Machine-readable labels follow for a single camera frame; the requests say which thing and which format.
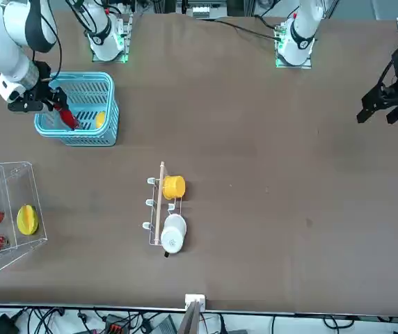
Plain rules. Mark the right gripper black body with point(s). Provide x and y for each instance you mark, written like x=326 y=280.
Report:
x=42 y=92

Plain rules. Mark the yellow lemon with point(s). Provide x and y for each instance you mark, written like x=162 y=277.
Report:
x=100 y=119

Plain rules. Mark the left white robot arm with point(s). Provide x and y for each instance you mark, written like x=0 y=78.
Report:
x=301 y=31

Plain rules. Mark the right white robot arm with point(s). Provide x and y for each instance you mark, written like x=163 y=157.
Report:
x=0 y=41

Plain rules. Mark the blue plastic slotted basket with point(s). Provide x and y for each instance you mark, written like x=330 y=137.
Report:
x=87 y=139

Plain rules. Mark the clear acrylic tiered rack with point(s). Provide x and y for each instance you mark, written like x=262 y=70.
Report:
x=11 y=181

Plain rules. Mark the yellow green starfruit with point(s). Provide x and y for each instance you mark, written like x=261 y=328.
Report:
x=27 y=220

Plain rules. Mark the yellow plastic cup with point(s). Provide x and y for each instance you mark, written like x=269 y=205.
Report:
x=174 y=188

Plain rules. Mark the white power strip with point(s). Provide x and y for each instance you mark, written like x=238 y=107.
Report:
x=200 y=12

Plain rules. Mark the white plastic cup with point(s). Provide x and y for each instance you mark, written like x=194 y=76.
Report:
x=173 y=234

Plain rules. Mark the black power adapter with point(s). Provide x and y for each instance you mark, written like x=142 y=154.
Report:
x=2 y=323

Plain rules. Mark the black red power strip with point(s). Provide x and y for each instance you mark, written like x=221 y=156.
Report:
x=117 y=325

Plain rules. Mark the white socket box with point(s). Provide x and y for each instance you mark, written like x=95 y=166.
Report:
x=195 y=298

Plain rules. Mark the grey power adapter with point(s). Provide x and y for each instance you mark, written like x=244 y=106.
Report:
x=164 y=325

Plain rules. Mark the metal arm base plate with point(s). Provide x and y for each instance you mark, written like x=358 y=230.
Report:
x=279 y=35
x=127 y=41

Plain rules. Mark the grey camera post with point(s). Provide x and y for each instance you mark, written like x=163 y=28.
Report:
x=189 y=321

